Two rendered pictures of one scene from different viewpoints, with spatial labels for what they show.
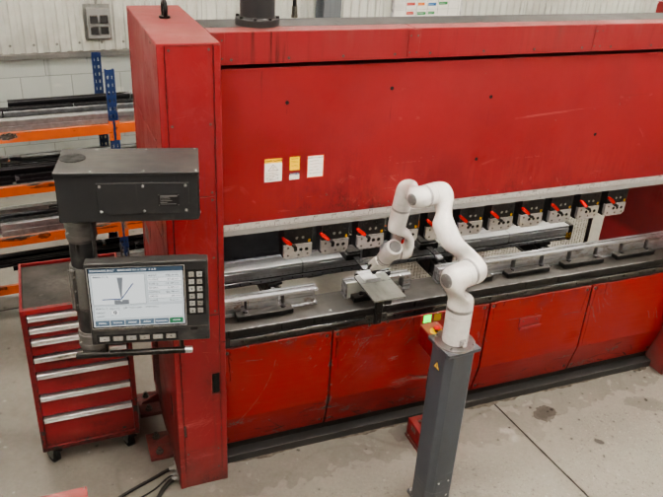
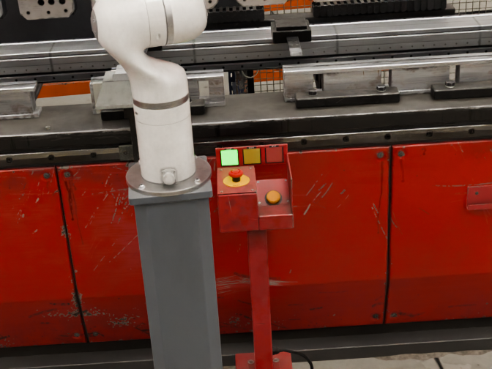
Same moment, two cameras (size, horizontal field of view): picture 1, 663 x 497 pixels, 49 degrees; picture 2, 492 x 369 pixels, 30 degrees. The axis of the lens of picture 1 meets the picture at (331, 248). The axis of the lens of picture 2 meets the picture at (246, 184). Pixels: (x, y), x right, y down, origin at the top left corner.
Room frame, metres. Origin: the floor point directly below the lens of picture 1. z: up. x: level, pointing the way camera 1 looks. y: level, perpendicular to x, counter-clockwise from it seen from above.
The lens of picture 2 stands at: (1.20, -1.45, 1.91)
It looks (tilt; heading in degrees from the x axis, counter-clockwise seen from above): 27 degrees down; 23
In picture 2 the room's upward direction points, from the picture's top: 3 degrees counter-clockwise
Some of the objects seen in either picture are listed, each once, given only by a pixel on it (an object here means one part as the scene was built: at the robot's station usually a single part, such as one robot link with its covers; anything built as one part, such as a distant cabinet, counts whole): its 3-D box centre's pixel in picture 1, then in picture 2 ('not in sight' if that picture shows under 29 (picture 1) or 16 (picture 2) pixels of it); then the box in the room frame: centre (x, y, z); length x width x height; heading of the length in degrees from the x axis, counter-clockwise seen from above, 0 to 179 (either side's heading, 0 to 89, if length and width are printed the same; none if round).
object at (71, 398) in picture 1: (81, 360); not in sight; (3.17, 1.31, 0.50); 0.50 x 0.50 x 1.00; 23
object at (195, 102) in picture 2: (377, 294); (153, 109); (3.39, -0.27, 0.89); 0.30 x 0.05 x 0.03; 113
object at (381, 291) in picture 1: (379, 286); (133, 88); (3.30, -0.26, 1.00); 0.26 x 0.18 x 0.01; 23
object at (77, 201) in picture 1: (135, 261); not in sight; (2.47, 0.76, 1.53); 0.51 x 0.25 x 0.85; 102
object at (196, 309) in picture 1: (149, 295); not in sight; (2.39, 0.69, 1.42); 0.45 x 0.12 x 0.36; 102
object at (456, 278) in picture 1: (458, 287); (140, 47); (2.80, -0.57, 1.30); 0.19 x 0.12 x 0.24; 129
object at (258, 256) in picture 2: not in sight; (260, 297); (3.26, -0.62, 0.39); 0.05 x 0.05 x 0.54; 23
